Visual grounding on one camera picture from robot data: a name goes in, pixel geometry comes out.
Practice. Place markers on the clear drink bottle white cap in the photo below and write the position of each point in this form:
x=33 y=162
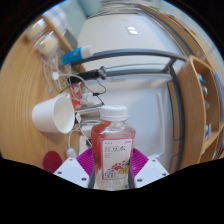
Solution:
x=113 y=150

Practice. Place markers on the white plastic cup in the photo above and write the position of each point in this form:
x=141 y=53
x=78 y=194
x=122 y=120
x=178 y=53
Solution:
x=46 y=115

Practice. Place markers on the grey metal desk frame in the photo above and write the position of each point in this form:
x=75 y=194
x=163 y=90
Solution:
x=133 y=53

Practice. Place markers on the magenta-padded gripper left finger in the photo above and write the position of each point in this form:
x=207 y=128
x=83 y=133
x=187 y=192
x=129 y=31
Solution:
x=71 y=172

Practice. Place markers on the black electric shaver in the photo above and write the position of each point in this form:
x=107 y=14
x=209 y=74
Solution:
x=93 y=73

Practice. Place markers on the blue tube bottle white cap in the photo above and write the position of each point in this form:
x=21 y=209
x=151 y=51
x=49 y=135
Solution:
x=73 y=56

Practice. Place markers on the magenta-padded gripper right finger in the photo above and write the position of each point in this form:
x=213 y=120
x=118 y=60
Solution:
x=151 y=171

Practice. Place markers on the teal bed cushion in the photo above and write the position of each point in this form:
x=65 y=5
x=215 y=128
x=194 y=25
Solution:
x=90 y=7

